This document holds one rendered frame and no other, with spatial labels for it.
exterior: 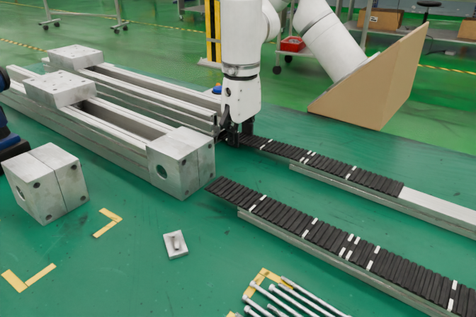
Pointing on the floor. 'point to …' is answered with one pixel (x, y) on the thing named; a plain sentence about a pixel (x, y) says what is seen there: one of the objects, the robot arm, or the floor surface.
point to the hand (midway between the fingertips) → (240, 134)
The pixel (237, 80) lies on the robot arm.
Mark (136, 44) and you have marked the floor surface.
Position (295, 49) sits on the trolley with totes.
